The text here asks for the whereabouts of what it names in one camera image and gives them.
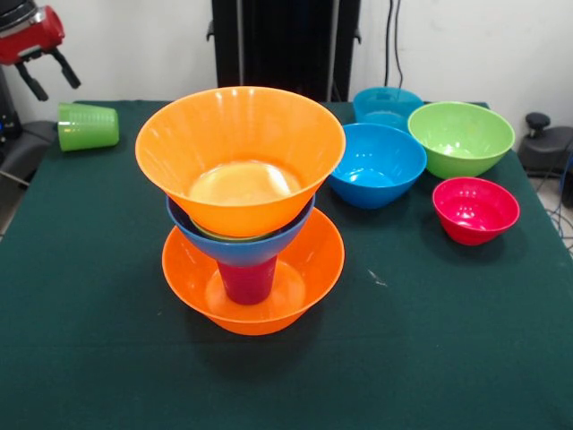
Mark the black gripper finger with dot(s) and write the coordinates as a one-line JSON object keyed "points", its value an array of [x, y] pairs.
{"points": [[67, 69], [33, 83]]}

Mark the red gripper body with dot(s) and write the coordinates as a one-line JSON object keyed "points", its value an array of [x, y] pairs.
{"points": [[31, 42]]}

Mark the green plastic cup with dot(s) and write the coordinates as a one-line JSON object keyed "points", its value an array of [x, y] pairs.
{"points": [[89, 127]]}

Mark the large orange plastic bowl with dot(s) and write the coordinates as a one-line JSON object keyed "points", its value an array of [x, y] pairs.
{"points": [[318, 269], [233, 130]]}

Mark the small green plastic bowl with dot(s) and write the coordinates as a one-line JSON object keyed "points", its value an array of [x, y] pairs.
{"points": [[233, 237]]}

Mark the blue plastic bowl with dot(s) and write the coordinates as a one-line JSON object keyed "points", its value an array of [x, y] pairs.
{"points": [[380, 165], [242, 253]]}

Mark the purple plastic cup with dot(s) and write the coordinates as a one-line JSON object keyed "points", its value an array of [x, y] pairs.
{"points": [[246, 286]]}

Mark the black equipment box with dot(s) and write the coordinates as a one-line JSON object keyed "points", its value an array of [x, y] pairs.
{"points": [[9, 116]]}

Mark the dark grey stand base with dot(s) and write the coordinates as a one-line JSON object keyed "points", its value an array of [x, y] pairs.
{"points": [[24, 152]]}

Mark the small translucent blue bowl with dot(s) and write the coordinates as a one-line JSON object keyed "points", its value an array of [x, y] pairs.
{"points": [[387, 105]]}

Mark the large green plastic bowl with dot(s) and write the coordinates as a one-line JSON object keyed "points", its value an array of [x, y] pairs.
{"points": [[461, 130]]}

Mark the small pink plastic bowl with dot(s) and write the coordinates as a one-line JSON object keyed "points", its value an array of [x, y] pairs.
{"points": [[474, 206]]}

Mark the dark green table cloth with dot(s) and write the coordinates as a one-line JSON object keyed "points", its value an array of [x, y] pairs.
{"points": [[421, 358]]}

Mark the black stand base with knob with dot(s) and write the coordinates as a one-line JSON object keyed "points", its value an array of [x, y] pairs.
{"points": [[550, 148]]}

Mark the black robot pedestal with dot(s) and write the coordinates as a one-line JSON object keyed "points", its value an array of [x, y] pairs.
{"points": [[277, 45]]}

